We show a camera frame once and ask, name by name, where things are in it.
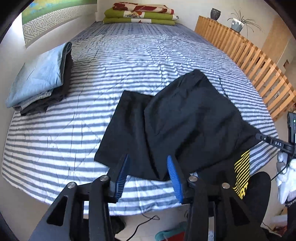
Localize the black shorts yellow stripes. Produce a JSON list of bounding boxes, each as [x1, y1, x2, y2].
[[94, 70, 259, 199]]

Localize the right white gloved hand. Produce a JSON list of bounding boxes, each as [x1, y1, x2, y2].
[[276, 151, 295, 204]]

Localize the teal red floor object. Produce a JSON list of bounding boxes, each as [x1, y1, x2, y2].
[[154, 222, 187, 241]]

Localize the blue white striped quilt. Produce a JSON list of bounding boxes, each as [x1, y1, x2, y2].
[[2, 23, 278, 216]]

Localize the wooden door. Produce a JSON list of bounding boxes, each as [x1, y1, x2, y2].
[[262, 16, 292, 64]]

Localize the potted spider plant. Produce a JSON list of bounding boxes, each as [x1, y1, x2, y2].
[[227, 10, 263, 38]]

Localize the dark ceramic vase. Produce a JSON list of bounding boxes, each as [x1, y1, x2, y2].
[[210, 8, 221, 21]]

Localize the folded light blue jeans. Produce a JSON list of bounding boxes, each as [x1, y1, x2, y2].
[[6, 42, 72, 111]]

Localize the green folded blanket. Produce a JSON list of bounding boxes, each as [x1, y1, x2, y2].
[[103, 8, 179, 26]]

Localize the red cream folded blanket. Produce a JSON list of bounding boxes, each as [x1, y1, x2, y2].
[[112, 2, 175, 15]]

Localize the wooden slatted bed rail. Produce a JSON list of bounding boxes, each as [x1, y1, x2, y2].
[[195, 16, 295, 121]]

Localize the black floor cable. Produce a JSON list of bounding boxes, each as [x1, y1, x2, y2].
[[124, 214, 161, 241]]

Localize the landscape wall scroll painting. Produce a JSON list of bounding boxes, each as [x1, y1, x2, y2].
[[22, 0, 97, 47]]

